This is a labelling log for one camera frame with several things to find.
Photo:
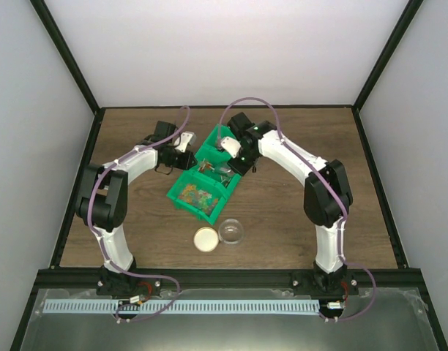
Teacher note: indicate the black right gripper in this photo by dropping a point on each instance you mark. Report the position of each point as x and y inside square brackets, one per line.
[239, 169]

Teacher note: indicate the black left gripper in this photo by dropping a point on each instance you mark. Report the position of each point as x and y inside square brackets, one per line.
[186, 164]

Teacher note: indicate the silver metal scoop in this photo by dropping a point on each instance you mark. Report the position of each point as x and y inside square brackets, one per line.
[223, 169]

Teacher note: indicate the green bin with popsicle candies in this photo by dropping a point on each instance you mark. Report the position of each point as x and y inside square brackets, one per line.
[211, 144]

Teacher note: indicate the green bin with star candies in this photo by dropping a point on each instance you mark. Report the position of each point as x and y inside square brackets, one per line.
[200, 195]

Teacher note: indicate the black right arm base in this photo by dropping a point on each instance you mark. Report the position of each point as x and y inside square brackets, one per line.
[315, 283]

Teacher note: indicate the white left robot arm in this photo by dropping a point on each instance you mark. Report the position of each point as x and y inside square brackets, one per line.
[103, 194]

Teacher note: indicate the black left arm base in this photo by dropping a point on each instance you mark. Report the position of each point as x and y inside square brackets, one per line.
[122, 285]

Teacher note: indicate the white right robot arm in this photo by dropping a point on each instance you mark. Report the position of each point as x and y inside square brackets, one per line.
[327, 193]

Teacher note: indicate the clear glass jar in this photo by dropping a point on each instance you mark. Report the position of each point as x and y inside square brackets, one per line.
[230, 232]

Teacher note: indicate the cream jar lid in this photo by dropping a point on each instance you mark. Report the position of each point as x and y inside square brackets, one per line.
[206, 239]

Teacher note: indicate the light blue slotted cable duct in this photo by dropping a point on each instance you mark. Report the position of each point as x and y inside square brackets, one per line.
[182, 306]

